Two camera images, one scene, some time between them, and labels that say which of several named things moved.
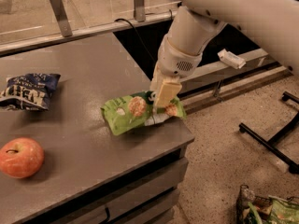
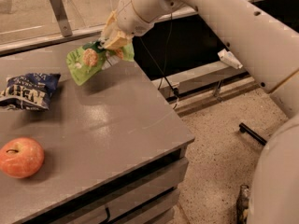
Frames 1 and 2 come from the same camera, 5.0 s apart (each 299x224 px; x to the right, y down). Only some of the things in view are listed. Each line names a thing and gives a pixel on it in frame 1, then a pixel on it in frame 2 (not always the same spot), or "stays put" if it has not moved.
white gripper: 175,61 → 127,16
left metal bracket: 57,4 stays put
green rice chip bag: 139,109 → 85,63
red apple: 21,158 stays put
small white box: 231,59 stays put
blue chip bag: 31,91 stays put
